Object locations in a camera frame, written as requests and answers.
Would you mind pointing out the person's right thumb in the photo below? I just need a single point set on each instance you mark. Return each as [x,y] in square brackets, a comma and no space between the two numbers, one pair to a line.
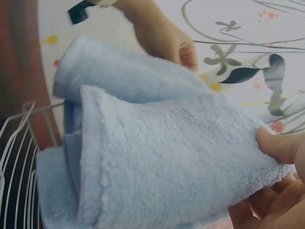
[278,146]

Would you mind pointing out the light blue fluffy towel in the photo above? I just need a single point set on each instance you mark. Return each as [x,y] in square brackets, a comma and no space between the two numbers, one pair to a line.
[166,148]
[51,181]

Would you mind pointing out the person's left hand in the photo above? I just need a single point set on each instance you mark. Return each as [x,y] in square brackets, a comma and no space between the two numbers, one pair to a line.
[155,31]

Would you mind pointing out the person's left fingers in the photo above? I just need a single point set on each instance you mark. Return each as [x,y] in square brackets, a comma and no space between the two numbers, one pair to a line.
[188,56]

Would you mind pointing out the black wrist band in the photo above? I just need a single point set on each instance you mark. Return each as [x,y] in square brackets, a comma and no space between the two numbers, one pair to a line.
[78,13]

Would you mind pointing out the person's right fingers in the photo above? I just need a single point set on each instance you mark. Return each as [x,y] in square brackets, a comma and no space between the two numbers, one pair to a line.
[269,202]

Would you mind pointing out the person's right hand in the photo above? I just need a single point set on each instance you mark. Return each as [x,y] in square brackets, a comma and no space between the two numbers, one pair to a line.
[286,205]

